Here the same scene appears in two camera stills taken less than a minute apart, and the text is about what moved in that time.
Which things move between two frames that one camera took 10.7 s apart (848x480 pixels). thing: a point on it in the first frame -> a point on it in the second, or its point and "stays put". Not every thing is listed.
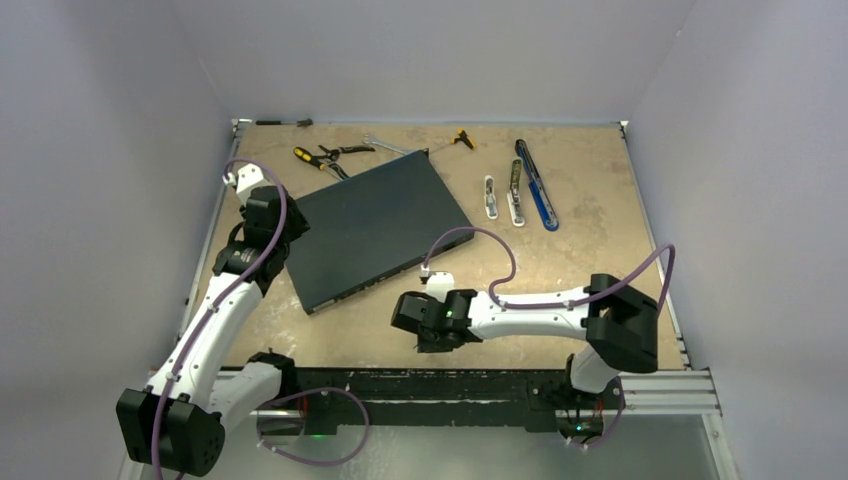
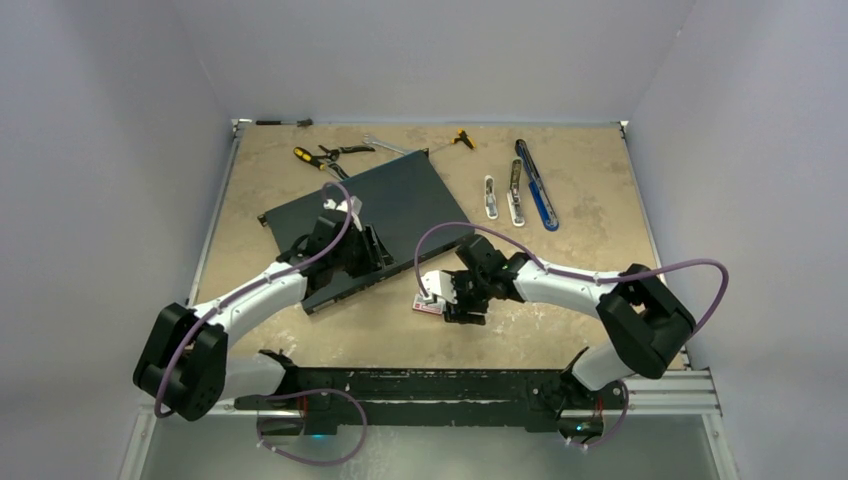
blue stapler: x=536 y=187 stays put
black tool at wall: x=301 y=123 stays put
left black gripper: x=297 y=224 -> x=375 y=256
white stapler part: x=490 y=200 stays put
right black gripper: x=428 y=344 -> x=460 y=311
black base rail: x=452 y=397 stays put
